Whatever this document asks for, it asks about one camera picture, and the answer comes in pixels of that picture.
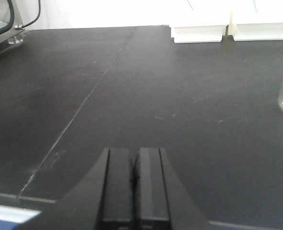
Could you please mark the metal equipment base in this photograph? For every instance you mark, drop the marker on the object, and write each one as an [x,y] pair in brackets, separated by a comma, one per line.
[10,17]

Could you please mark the white plastic rack left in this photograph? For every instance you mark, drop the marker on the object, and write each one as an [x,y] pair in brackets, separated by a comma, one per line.
[199,21]

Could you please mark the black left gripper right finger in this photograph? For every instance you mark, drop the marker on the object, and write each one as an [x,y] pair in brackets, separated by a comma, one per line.
[161,201]

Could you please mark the white plastic rack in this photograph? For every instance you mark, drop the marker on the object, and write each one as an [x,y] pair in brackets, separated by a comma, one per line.
[255,20]
[199,21]

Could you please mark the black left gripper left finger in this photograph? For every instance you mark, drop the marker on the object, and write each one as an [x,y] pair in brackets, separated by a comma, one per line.
[101,200]

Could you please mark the white plastic rack right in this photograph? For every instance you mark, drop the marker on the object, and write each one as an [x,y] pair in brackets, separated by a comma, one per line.
[255,20]

